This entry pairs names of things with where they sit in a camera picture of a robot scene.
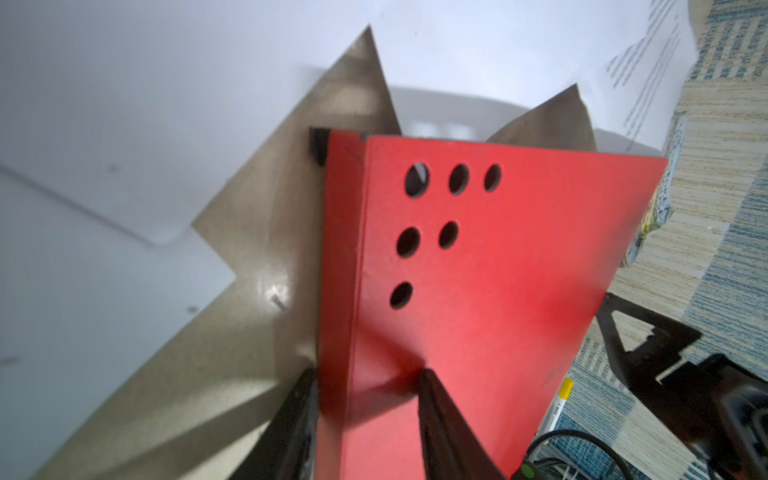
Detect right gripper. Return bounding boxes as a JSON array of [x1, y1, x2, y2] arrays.
[[596, 293, 767, 479]]

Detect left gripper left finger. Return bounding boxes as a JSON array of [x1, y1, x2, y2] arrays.
[[230, 368, 318, 480]]

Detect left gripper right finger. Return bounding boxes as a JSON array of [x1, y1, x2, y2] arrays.
[[418, 369, 504, 480]]

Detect red folder black inside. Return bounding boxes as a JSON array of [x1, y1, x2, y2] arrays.
[[310, 129, 667, 479]]

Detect printed text sheet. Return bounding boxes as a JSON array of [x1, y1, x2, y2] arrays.
[[1, 1, 383, 245]]

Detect white yellow marker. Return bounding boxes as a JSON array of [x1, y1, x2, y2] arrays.
[[537, 377, 575, 436]]

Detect colourful comic book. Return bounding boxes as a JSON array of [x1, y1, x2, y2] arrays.
[[621, 111, 689, 268]]

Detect blank white sheet front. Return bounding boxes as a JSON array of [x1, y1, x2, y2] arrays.
[[1, 173, 235, 479]]

